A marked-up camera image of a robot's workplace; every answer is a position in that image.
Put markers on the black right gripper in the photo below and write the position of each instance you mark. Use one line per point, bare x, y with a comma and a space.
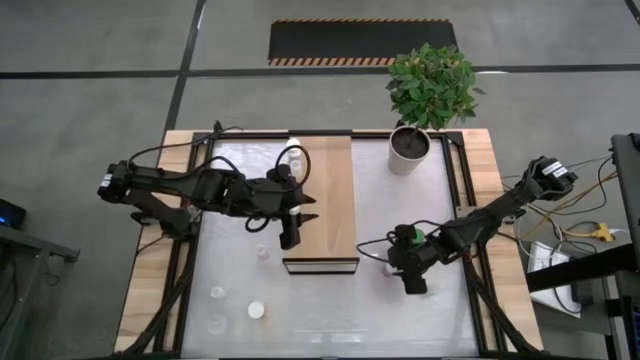
412, 257

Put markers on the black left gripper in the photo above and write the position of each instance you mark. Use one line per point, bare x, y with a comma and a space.
280, 200

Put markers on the green caffeine bottle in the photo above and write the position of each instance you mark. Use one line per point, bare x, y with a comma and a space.
418, 236

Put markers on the white bottle with green label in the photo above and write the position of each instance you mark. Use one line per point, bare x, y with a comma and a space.
294, 152

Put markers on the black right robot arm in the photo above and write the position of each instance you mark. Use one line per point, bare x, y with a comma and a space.
500, 210

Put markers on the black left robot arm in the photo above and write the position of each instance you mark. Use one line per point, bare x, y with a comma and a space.
200, 187

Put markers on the clear bottle with red pills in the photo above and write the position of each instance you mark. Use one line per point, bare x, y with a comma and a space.
262, 251

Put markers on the white plant pot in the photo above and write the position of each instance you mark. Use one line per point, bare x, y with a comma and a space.
404, 164

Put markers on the white cap front left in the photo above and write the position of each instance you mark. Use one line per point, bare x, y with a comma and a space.
256, 309

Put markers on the clear plastic bottle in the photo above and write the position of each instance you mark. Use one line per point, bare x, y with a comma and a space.
218, 292

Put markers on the white box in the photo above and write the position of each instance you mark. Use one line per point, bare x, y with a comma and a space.
545, 260

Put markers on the green leafy plant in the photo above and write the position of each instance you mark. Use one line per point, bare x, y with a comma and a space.
432, 85

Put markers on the black mat with hazard stripes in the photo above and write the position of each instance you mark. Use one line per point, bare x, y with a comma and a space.
360, 40

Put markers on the yellow power plug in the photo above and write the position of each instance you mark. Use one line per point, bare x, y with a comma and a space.
602, 231

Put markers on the black equipment stand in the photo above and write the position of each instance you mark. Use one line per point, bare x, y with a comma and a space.
627, 190

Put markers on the grey side table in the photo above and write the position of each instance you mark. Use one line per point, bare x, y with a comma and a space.
30, 280

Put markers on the black device with blue light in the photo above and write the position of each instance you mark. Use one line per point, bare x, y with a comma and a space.
10, 215

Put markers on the black table frame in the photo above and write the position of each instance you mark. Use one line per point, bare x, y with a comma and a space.
375, 134

